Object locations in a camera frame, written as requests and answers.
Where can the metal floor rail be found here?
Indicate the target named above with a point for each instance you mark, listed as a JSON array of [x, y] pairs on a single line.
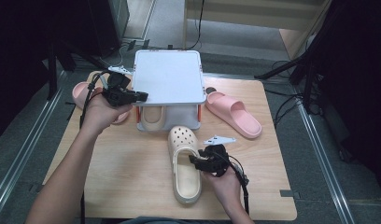
[[26, 143], [325, 165]]

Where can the person's left hand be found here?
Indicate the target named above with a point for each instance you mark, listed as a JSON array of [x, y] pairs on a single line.
[[100, 115]]

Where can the black tripod stand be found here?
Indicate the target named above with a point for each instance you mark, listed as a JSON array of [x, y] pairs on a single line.
[[300, 62]]

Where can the grey shoe rack orange posts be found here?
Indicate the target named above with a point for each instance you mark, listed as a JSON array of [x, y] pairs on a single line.
[[166, 77]]

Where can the black tape strip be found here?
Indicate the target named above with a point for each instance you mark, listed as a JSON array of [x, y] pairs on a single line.
[[289, 193]]

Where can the person's right hand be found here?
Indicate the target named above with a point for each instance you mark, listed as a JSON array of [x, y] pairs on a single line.
[[226, 188]]

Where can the small dark round object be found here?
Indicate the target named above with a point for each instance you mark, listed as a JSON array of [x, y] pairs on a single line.
[[210, 90]]

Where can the cream clog shoe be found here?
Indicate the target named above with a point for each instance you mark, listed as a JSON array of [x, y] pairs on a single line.
[[185, 183], [152, 117]]

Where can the person's grey clothing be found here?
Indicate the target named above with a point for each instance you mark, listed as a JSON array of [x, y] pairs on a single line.
[[163, 221]]

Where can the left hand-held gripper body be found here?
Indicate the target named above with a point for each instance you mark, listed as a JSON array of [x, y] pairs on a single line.
[[118, 91]]

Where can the pink slipper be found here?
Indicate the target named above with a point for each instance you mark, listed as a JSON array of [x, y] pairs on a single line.
[[79, 93], [238, 118]]

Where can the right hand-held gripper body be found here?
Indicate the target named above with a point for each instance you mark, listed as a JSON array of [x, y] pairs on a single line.
[[216, 158]]

